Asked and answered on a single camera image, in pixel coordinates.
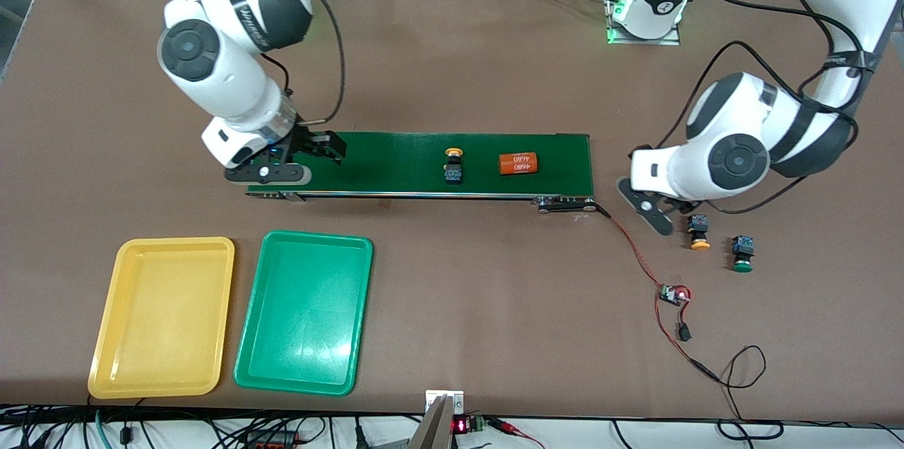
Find long black gripper cable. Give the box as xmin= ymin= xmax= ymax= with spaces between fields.
xmin=222 ymin=0 xmax=347 ymax=126
xmin=653 ymin=0 xmax=880 ymax=215

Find silver metal mounting bracket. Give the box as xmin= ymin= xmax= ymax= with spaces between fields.
xmin=425 ymin=390 xmax=465 ymax=413

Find orange cylinder with white print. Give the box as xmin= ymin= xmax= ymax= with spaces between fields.
xmin=499 ymin=152 xmax=540 ymax=176

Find red black power wire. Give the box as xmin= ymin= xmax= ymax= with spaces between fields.
xmin=655 ymin=301 xmax=721 ymax=385

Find red black motor wire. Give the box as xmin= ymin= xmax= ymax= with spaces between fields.
xmin=593 ymin=202 xmax=670 ymax=291

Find black box with orange parts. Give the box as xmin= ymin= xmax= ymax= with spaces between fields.
xmin=244 ymin=430 xmax=299 ymax=448

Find green mushroom push button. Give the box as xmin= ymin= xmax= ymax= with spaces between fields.
xmin=731 ymin=235 xmax=756 ymax=273

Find green conveyor belt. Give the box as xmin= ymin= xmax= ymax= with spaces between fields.
xmin=245 ymin=130 xmax=597 ymax=213

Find grey metal stand bar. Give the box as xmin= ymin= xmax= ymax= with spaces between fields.
xmin=408 ymin=396 xmax=454 ymax=449

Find thin black looped cable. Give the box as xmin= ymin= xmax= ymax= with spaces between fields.
xmin=706 ymin=345 xmax=785 ymax=441

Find yellow mushroom push button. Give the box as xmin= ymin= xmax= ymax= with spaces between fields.
xmin=443 ymin=147 xmax=465 ymax=186
xmin=689 ymin=215 xmax=711 ymax=252

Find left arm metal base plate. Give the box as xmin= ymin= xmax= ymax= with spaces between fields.
xmin=606 ymin=0 xmax=682 ymax=46

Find green plastic tray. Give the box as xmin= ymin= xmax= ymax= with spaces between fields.
xmin=233 ymin=229 xmax=374 ymax=397

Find red clip leads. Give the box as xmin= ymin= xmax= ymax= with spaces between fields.
xmin=487 ymin=417 xmax=546 ymax=449

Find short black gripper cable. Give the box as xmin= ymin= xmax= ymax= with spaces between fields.
xmin=263 ymin=52 xmax=294 ymax=102

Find yellow plastic tray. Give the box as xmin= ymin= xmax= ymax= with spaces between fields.
xmin=87 ymin=236 xmax=236 ymax=400

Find small motor controller board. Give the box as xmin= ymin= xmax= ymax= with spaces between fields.
xmin=658 ymin=282 xmax=692 ymax=308

